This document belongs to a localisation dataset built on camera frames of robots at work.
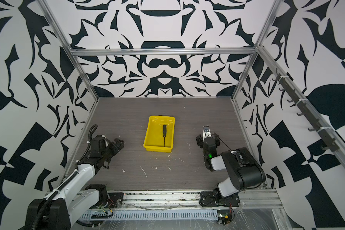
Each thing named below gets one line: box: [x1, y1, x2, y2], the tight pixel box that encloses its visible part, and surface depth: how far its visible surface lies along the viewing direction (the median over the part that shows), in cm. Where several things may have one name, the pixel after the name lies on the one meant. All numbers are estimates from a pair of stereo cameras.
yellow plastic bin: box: [143, 115, 176, 153], surface depth 98 cm
